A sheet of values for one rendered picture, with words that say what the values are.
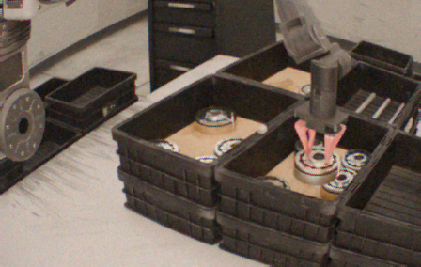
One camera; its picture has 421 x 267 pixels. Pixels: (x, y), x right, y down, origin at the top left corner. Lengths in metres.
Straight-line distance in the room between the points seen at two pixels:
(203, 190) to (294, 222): 0.23
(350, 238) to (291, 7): 0.47
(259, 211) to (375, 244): 0.31
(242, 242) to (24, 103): 0.59
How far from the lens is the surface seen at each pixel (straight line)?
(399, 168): 1.44
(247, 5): 3.10
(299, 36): 1.07
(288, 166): 1.42
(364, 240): 1.11
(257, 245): 1.27
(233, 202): 1.25
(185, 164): 1.27
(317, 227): 1.15
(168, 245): 1.38
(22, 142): 1.03
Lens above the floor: 1.55
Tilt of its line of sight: 27 degrees down
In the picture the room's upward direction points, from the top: 2 degrees counter-clockwise
